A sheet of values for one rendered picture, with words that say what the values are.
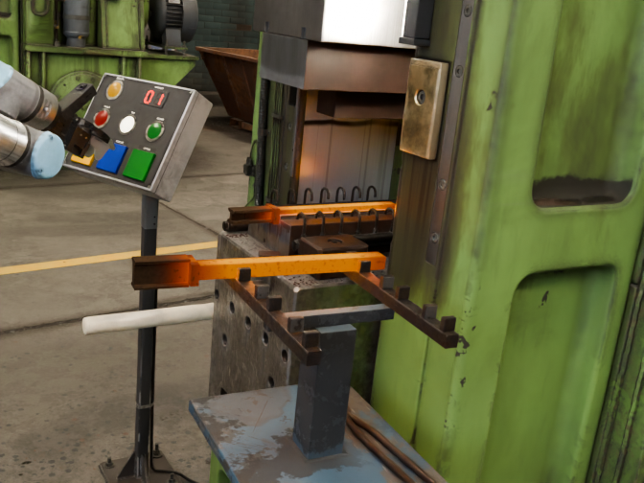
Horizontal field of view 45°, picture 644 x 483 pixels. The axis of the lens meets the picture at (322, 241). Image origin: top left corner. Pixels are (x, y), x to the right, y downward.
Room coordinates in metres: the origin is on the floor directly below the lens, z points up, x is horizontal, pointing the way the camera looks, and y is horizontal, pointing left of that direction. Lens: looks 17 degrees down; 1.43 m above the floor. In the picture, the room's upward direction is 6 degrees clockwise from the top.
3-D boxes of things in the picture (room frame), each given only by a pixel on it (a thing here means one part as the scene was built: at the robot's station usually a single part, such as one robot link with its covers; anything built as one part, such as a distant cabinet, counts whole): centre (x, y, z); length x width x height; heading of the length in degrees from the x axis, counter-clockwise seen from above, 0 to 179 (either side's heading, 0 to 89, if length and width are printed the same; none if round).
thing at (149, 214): (2.04, 0.48, 0.54); 0.04 x 0.04 x 1.08; 32
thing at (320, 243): (1.49, -0.03, 0.95); 0.12 x 0.08 x 0.06; 122
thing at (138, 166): (1.88, 0.47, 1.01); 0.07 x 0.05 x 0.07; 57
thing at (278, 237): (1.72, -0.06, 0.96); 0.42 x 0.20 x 0.09; 122
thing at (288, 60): (1.72, -0.06, 1.32); 0.42 x 0.20 x 0.10; 122
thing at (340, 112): (1.72, -0.11, 1.24); 0.30 x 0.07 x 0.06; 122
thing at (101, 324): (1.86, 0.38, 0.62); 0.44 x 0.05 x 0.05; 122
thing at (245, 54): (8.79, 0.64, 0.43); 1.89 x 1.20 x 0.85; 40
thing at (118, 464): (2.04, 0.48, 0.05); 0.22 x 0.22 x 0.09; 32
